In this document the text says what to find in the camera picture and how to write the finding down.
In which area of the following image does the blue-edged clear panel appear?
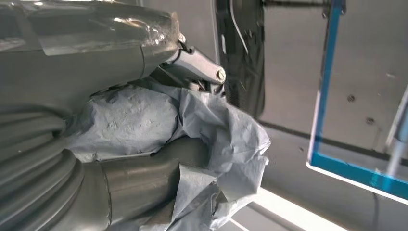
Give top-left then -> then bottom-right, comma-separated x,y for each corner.
306,0 -> 408,205

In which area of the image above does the grey plastic mailer parcel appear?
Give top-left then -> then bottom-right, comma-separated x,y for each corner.
64,78 -> 271,231

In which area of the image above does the black glossy post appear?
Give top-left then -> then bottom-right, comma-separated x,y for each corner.
215,0 -> 266,118

